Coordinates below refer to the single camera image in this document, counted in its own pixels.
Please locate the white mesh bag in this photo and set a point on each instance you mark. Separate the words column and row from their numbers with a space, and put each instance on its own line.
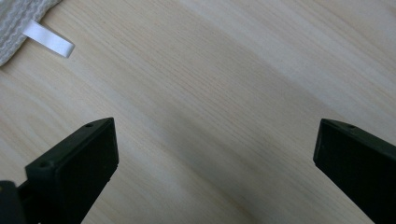
column 12, row 18

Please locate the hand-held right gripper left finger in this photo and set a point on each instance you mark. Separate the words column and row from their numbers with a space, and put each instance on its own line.
column 74, row 161

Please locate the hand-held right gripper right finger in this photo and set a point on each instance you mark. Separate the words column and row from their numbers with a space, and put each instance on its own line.
column 358, row 161

